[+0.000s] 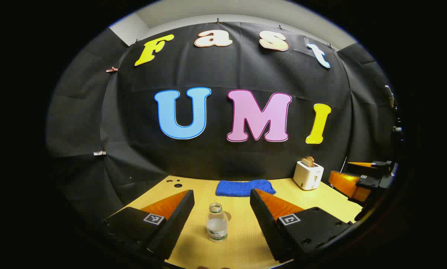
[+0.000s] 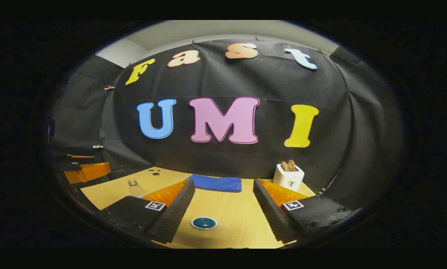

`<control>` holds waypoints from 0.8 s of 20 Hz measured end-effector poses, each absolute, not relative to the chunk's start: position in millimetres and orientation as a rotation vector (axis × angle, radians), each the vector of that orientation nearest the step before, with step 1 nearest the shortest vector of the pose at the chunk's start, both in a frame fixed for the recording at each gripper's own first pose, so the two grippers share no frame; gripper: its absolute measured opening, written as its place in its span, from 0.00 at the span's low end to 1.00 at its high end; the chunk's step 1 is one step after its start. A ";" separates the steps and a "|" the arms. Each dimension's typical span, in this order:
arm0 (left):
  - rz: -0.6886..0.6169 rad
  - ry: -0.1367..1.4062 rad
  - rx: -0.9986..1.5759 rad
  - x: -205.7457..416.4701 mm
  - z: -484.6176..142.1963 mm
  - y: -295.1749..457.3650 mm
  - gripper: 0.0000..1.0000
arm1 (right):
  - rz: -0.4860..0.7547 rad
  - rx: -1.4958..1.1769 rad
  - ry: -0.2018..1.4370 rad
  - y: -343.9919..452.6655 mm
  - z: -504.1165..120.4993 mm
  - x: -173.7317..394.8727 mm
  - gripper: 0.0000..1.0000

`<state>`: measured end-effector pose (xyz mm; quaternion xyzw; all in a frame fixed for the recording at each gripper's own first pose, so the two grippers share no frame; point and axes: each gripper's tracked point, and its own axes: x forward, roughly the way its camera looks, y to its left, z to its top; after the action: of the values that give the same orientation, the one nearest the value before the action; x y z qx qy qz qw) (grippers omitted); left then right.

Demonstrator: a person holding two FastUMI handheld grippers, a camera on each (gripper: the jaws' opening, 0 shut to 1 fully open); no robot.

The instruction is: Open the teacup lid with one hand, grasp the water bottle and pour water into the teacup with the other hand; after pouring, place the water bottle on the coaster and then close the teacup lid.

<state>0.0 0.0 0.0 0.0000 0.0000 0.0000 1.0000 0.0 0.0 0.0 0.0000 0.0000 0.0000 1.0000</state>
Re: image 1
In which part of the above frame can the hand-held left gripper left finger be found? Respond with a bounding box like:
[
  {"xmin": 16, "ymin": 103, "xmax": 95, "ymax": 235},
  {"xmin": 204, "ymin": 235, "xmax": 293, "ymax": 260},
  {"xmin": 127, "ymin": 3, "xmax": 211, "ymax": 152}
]
[{"xmin": 103, "ymin": 189, "xmax": 195, "ymax": 261}]

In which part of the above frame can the black stand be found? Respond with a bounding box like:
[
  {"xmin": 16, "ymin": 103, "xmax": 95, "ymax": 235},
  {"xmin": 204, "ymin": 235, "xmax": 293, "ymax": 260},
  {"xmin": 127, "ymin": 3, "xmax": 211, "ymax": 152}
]
[{"xmin": 385, "ymin": 85, "xmax": 403, "ymax": 142}]

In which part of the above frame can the clear plastic water bottle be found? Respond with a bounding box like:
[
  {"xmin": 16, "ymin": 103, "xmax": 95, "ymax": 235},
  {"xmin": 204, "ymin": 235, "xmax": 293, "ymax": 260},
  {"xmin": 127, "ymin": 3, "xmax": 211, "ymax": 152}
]
[{"xmin": 206, "ymin": 203, "xmax": 229, "ymax": 242}]

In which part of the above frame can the blue cloth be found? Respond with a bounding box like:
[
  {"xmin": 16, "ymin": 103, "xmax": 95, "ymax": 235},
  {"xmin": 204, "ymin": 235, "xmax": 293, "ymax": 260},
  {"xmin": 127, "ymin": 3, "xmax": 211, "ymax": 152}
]
[{"xmin": 215, "ymin": 180, "xmax": 277, "ymax": 197}]

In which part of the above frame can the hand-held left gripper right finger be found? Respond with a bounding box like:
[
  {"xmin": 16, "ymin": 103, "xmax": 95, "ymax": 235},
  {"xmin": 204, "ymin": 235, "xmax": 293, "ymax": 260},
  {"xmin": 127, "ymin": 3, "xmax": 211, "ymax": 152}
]
[{"xmin": 250, "ymin": 188, "xmax": 353, "ymax": 264}]

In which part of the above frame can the white toaster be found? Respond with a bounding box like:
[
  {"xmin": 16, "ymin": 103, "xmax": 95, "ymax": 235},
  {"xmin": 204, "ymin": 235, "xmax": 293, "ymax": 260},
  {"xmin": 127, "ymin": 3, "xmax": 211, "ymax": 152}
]
[{"xmin": 293, "ymin": 161, "xmax": 324, "ymax": 191}]

